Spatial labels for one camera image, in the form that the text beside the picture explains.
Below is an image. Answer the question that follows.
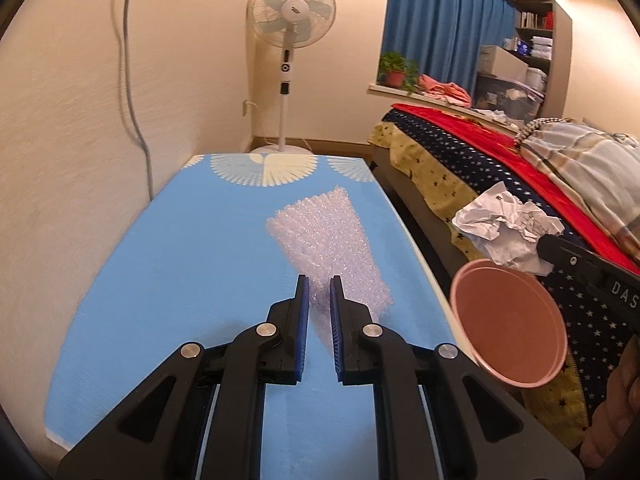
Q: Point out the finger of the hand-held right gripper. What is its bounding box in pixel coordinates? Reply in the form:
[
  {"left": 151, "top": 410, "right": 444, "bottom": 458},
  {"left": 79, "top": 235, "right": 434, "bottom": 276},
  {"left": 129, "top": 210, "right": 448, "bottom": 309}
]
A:
[{"left": 537, "top": 235, "right": 573, "bottom": 273}]

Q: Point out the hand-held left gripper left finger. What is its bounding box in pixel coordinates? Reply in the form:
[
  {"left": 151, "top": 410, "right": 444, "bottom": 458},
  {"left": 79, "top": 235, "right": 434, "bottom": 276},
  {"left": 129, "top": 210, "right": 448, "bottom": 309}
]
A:
[{"left": 56, "top": 274, "right": 311, "bottom": 480}]

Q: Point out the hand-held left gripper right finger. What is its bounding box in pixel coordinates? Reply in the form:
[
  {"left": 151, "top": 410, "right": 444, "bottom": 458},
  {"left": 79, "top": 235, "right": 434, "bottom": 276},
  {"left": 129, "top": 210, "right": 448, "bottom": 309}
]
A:
[{"left": 330, "top": 275, "right": 586, "bottom": 480}]

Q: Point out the white printed paper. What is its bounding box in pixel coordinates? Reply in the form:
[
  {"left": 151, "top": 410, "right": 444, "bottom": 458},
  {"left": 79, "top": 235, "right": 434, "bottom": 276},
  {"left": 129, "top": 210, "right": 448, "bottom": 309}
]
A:
[{"left": 452, "top": 182, "right": 566, "bottom": 277}]

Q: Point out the pink plastic bin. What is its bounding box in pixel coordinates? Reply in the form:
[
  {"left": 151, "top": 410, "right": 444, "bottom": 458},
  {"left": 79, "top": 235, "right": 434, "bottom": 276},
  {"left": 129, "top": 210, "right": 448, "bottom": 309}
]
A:
[{"left": 450, "top": 258, "right": 568, "bottom": 388}]

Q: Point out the lilac bubble wrap sheet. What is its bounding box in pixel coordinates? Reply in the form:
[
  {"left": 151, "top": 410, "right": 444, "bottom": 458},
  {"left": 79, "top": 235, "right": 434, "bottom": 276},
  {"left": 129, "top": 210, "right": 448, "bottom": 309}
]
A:
[{"left": 265, "top": 185, "right": 393, "bottom": 356}]

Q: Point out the person's right hand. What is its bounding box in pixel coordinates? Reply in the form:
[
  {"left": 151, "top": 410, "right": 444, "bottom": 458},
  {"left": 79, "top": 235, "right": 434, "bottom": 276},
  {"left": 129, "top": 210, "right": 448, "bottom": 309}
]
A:
[{"left": 580, "top": 355, "right": 640, "bottom": 468}]

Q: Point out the plaid quilt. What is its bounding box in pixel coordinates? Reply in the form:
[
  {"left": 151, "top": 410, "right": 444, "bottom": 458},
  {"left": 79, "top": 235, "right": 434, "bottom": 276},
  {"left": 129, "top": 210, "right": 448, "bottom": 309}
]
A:
[{"left": 522, "top": 119, "right": 640, "bottom": 256}]

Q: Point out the black-white striped cloth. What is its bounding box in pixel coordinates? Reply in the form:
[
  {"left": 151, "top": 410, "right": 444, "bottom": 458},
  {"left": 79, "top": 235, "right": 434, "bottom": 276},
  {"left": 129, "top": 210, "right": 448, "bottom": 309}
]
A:
[{"left": 512, "top": 117, "right": 568, "bottom": 156}]

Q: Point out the red blanket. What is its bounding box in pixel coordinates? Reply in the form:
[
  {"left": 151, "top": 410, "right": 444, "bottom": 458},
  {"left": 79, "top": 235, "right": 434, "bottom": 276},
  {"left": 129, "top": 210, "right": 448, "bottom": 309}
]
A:
[{"left": 391, "top": 103, "right": 640, "bottom": 276}]

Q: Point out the white crumpled cloth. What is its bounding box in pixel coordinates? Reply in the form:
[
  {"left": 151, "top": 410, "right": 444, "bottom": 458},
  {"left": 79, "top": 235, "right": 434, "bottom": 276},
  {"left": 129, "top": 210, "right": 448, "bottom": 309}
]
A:
[{"left": 472, "top": 106, "right": 518, "bottom": 126}]

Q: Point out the star-print duvet cover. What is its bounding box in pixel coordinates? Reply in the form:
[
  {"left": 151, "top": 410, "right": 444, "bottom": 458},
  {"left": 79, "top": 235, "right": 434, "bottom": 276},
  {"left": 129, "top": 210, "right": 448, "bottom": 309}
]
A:
[{"left": 370, "top": 109, "right": 640, "bottom": 426}]

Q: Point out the white round appliance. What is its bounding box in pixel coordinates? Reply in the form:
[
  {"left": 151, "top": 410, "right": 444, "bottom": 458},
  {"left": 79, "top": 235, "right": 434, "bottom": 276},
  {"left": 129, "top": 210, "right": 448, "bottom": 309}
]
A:
[{"left": 525, "top": 66, "right": 548, "bottom": 93}]

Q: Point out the clear plastic storage box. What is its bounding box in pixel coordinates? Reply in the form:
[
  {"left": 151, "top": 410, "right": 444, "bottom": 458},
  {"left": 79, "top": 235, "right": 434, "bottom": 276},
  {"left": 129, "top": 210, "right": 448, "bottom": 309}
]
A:
[{"left": 472, "top": 74, "right": 543, "bottom": 121}]

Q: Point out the dark wooden bookshelf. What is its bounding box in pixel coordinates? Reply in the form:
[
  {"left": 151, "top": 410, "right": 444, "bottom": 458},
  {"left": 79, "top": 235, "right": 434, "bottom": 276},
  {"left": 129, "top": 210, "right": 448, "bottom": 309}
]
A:
[{"left": 512, "top": 0, "right": 573, "bottom": 118}]

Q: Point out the pink cloth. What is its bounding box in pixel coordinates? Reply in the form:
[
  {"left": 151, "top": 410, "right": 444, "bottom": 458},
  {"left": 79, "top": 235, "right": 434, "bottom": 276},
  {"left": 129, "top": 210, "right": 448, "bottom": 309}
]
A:
[{"left": 417, "top": 74, "right": 472, "bottom": 107}]

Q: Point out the white carton box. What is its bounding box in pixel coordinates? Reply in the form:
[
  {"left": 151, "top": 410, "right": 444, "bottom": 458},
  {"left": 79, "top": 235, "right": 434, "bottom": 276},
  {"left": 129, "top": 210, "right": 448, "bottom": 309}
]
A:
[{"left": 479, "top": 45, "right": 530, "bottom": 78}]

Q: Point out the potted green plant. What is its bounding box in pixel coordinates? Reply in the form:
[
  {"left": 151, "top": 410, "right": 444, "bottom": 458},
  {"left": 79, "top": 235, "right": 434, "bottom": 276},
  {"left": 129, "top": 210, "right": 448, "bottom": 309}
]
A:
[{"left": 377, "top": 51, "right": 420, "bottom": 93}]

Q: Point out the blue curtain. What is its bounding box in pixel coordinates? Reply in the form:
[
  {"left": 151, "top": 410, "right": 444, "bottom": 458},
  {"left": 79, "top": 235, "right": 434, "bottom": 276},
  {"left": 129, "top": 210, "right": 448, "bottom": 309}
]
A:
[{"left": 382, "top": 0, "right": 516, "bottom": 96}]

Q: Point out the white standing fan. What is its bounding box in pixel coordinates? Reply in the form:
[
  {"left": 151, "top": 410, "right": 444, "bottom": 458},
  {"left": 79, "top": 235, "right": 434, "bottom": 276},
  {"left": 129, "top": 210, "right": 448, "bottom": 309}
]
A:
[{"left": 246, "top": 0, "right": 337, "bottom": 156}]

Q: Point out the grey wall cable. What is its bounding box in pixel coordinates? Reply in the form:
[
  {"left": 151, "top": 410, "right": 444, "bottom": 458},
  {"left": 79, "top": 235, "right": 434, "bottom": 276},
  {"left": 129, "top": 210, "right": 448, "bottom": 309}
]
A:
[{"left": 112, "top": 0, "right": 153, "bottom": 201}]

